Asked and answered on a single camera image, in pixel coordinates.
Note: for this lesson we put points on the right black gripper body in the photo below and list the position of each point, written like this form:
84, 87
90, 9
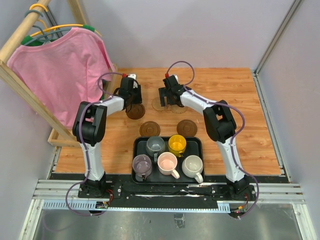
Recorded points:
163, 92

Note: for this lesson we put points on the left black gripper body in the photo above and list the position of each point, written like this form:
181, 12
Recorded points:
136, 97

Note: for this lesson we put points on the woven rattan coaster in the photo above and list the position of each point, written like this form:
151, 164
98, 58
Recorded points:
156, 104
177, 109

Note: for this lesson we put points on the brown wooden coaster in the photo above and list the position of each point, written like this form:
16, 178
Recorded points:
187, 128
149, 129
135, 111

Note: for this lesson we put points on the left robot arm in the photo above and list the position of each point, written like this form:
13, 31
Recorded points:
89, 129

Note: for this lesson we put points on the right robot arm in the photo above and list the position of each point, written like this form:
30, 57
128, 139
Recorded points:
219, 124

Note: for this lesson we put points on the grey ceramic mug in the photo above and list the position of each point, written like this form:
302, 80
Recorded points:
155, 146

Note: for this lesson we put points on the yellow glass mug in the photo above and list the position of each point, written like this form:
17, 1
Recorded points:
177, 145

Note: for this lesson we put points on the pink ceramic mug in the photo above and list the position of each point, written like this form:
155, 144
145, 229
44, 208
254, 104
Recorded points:
167, 163

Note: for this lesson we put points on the pink t-shirt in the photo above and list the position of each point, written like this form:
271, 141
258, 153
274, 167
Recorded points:
64, 73

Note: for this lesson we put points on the purple glass mug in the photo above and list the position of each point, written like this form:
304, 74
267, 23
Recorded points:
142, 166

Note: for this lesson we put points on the cream ceramic mug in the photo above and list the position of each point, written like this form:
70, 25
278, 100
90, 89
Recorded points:
192, 167

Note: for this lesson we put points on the wooden clothes rack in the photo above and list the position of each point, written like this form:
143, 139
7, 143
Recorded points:
17, 84

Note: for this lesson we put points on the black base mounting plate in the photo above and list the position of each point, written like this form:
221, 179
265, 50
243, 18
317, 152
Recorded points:
126, 193

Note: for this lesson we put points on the grey-green clothes hanger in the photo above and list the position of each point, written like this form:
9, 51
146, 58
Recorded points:
30, 41

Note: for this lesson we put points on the yellow clothes hanger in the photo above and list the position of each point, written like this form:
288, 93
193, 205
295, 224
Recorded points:
78, 14

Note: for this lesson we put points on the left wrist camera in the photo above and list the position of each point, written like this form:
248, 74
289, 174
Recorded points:
129, 82

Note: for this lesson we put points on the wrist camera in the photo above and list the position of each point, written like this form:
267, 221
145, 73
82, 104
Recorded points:
167, 75
129, 82

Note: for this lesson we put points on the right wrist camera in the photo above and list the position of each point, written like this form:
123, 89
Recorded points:
167, 75

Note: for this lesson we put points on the aluminium frame rail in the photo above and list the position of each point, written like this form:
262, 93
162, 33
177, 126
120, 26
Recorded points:
174, 213

